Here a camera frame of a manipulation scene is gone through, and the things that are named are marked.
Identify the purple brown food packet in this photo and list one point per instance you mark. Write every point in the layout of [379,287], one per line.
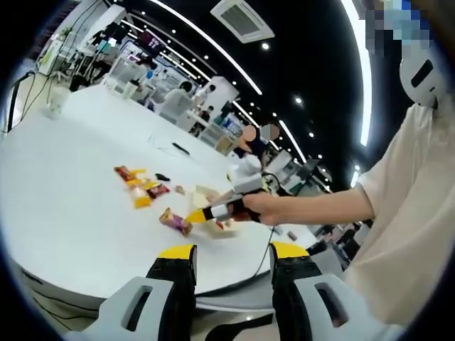
[174,220]

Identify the person's right hand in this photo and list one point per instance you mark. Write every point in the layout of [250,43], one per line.
[263,209]

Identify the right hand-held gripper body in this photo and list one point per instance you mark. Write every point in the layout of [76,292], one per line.
[247,179]

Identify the dark hanging sign screen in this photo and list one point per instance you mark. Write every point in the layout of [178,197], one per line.
[153,39]

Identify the black food piece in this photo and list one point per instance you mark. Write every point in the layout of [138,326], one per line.
[162,177]

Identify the white worn device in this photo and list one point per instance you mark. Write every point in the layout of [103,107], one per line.
[421,81]

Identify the ceiling air vent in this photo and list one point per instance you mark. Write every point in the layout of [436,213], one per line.
[241,19]

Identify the group of round ceiling spotlights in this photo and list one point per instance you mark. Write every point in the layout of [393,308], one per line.
[264,46]

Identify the clear plastic bag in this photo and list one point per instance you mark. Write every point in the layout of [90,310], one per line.
[57,103]

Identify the small brown food candy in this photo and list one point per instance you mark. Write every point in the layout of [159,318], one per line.
[180,190]

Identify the white cup with dark lid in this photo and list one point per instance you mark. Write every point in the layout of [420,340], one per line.
[130,90]

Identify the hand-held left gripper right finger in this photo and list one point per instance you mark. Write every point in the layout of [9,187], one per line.
[288,284]

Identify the black oblong device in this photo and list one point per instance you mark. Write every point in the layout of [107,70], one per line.
[180,148]

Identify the long ceiling light strip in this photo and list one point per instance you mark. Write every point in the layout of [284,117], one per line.
[256,88]
[293,142]
[366,78]

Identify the small brown block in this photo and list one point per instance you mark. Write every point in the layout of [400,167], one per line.
[292,235]

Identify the beige hexagonal container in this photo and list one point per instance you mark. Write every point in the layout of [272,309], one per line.
[222,232]

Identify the dark red food packet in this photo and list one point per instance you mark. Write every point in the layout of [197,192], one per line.
[157,190]

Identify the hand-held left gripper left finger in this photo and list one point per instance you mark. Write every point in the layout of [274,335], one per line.
[177,284]

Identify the operator in beige shirt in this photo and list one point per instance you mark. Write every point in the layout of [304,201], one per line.
[409,213]

